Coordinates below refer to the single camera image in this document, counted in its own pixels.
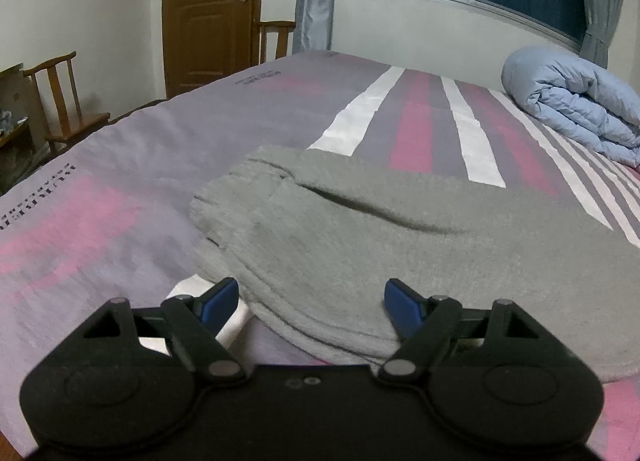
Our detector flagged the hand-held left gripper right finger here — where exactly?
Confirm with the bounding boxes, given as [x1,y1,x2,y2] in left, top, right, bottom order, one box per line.
[377,278,543,384]

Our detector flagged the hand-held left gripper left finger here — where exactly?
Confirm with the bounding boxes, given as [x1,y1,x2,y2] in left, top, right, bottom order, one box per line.
[80,277,248,384]

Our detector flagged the grey pants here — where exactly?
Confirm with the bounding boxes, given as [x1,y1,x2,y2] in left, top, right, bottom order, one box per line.
[187,145,640,384]

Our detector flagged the bed with striped sheet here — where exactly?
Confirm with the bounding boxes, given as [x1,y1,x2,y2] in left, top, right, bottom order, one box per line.
[0,50,640,461]

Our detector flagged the wooden chair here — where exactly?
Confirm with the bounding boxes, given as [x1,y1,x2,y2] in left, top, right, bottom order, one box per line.
[22,51,112,158]
[256,20,297,65]

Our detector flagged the cluttered wooden side table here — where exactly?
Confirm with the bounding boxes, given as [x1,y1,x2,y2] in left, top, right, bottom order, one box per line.
[0,62,37,194]

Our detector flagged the light blue folded duvet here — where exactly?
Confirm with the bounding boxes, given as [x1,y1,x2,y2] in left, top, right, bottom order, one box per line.
[501,45,640,168]

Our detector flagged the brown wooden door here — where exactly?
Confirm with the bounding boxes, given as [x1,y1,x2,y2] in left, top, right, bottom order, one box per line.
[162,0,266,99]

